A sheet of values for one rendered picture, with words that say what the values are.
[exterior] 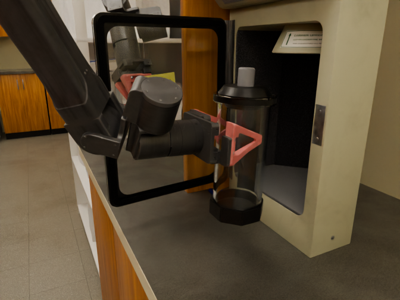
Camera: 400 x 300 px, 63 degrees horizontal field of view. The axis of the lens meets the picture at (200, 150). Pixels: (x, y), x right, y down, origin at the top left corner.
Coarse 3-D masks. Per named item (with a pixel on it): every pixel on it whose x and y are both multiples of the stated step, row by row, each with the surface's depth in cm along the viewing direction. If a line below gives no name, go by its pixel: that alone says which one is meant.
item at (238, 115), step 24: (240, 120) 53; (264, 120) 54; (216, 144) 58; (240, 144) 54; (264, 144) 56; (216, 168) 59; (240, 168) 56; (264, 168) 59; (216, 192) 60; (240, 192) 57
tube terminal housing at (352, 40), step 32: (288, 0) 59; (320, 0) 53; (352, 0) 51; (384, 0) 54; (352, 32) 52; (320, 64) 55; (352, 64) 54; (320, 96) 56; (352, 96) 56; (352, 128) 59; (320, 160) 58; (352, 160) 61; (320, 192) 60; (352, 192) 64; (288, 224) 68; (320, 224) 62; (352, 224) 67
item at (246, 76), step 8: (240, 72) 54; (248, 72) 54; (240, 80) 55; (248, 80) 54; (224, 88) 55; (232, 88) 53; (240, 88) 53; (248, 88) 53; (256, 88) 53; (264, 88) 54; (240, 96) 52; (248, 96) 52; (256, 96) 52; (264, 96) 53
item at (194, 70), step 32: (128, 32) 64; (160, 32) 68; (192, 32) 72; (96, 64) 63; (128, 64) 66; (160, 64) 70; (192, 64) 74; (192, 96) 76; (128, 160) 71; (160, 160) 76; (192, 160) 80; (128, 192) 73
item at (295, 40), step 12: (288, 24) 65; (300, 24) 62; (312, 24) 61; (288, 36) 64; (300, 36) 62; (312, 36) 61; (276, 48) 67; (288, 48) 63; (300, 48) 61; (312, 48) 60
